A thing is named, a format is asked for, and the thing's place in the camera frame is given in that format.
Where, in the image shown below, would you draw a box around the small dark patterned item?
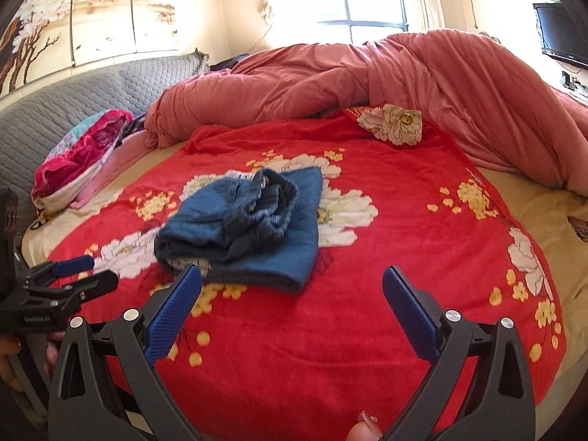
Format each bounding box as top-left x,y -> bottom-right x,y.
567,215 -> 588,242

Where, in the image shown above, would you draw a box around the magenta floral pillow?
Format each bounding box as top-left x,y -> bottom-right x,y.
31,109 -> 135,213

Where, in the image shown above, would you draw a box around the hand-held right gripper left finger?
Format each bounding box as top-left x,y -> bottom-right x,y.
48,264 -> 203,441

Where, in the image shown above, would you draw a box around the flower painted wall panels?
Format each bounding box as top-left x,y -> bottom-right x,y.
0,0 -> 181,97

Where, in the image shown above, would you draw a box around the person's right hand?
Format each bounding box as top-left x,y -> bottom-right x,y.
347,411 -> 384,441

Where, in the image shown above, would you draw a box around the air conditioner hose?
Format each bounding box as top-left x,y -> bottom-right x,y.
450,0 -> 488,34

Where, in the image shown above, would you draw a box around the pink quilt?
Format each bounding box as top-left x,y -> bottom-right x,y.
144,29 -> 588,194

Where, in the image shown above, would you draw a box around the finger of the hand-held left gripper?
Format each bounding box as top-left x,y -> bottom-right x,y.
21,270 -> 119,318
23,256 -> 95,286

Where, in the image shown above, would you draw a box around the blue denim pants lace hem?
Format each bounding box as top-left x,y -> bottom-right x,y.
154,168 -> 325,295

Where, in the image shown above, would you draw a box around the cream floral cloth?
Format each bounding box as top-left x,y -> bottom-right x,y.
357,105 -> 423,147

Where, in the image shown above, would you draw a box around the person's left hand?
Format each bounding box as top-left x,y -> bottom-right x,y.
0,331 -> 65,393

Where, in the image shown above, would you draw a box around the light pink pillow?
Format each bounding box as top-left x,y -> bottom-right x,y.
71,134 -> 153,209

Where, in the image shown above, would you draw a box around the black flat television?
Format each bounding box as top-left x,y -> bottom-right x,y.
533,2 -> 588,67

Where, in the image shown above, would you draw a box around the grey quilted headboard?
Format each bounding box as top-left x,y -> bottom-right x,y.
0,53 -> 209,249

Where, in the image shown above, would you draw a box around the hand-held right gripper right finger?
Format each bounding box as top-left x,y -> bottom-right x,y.
383,265 -> 536,441

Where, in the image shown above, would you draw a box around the red floral blanket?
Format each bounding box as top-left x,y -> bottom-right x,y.
46,108 -> 568,441

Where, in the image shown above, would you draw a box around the dark blue cloth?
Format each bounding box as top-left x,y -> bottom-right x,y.
210,54 -> 252,73

